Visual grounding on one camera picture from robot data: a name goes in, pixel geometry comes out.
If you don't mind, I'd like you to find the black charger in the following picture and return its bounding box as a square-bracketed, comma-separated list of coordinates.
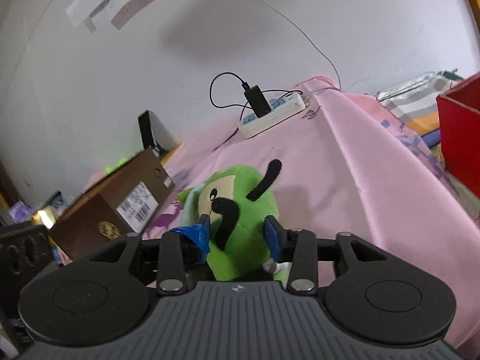
[244, 86, 272, 118]

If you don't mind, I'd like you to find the red box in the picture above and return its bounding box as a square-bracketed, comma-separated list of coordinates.
[436, 71, 480, 188]

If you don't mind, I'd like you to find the white cable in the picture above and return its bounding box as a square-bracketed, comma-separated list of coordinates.
[234, 0, 343, 91]

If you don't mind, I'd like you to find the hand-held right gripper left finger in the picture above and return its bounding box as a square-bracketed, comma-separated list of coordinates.
[80, 214, 211, 296]

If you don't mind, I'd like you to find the beige tape strip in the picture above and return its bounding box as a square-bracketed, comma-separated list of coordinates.
[110, 0, 174, 31]

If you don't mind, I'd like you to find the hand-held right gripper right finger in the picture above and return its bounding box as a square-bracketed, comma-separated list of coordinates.
[264, 216, 388, 293]

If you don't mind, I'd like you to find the green plush toy with face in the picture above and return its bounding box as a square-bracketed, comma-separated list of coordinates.
[178, 159, 291, 282]

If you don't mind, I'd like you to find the yellow tissue pack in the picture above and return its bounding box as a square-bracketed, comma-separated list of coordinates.
[37, 206, 59, 230]

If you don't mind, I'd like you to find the neon green plush toy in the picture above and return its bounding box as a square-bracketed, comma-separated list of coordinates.
[104, 156, 128, 173]

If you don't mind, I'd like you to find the brown cardboard box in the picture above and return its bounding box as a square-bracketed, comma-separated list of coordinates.
[49, 148, 177, 261]

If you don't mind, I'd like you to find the black glossy box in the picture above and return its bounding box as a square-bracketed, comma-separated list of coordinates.
[137, 110, 166, 156]

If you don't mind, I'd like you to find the white power strip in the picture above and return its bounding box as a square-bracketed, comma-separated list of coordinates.
[239, 94, 306, 139]

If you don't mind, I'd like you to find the striped cloth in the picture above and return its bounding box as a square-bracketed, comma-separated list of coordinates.
[375, 70, 466, 147]

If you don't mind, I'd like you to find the pink bedsheet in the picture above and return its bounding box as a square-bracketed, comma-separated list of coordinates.
[56, 77, 480, 349]

